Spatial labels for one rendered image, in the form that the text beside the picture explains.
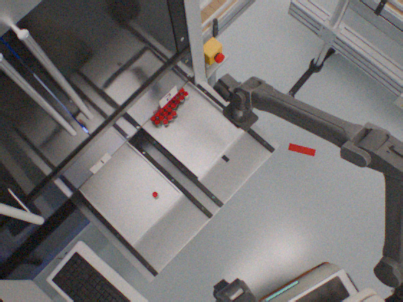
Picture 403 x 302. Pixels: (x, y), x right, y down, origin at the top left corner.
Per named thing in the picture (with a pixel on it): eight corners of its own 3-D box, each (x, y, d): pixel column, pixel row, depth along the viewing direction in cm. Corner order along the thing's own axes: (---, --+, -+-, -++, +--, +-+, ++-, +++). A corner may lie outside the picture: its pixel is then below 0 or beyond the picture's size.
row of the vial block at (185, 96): (155, 126, 168) (152, 122, 163) (186, 94, 170) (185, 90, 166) (158, 129, 167) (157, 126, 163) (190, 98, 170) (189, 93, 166)
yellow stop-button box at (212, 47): (196, 55, 166) (196, 45, 159) (209, 43, 168) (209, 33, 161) (211, 67, 165) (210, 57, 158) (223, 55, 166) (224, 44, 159)
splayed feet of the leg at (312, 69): (281, 96, 262) (284, 87, 249) (332, 43, 270) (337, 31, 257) (291, 105, 260) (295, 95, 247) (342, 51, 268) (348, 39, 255)
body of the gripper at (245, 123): (235, 98, 138) (236, 89, 131) (258, 119, 136) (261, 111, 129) (222, 112, 137) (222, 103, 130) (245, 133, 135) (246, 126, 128)
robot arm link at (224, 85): (243, 99, 117) (264, 84, 120) (215, 71, 119) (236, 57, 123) (232, 121, 127) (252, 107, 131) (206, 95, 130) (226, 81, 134)
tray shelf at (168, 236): (64, 193, 165) (62, 192, 163) (190, 70, 176) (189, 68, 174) (150, 282, 154) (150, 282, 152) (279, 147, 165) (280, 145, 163)
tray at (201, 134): (134, 122, 169) (133, 119, 165) (180, 77, 173) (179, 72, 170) (198, 179, 161) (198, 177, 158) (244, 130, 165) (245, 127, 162)
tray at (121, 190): (72, 182, 164) (68, 180, 160) (120, 135, 168) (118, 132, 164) (132, 245, 156) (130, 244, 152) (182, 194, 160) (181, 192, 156)
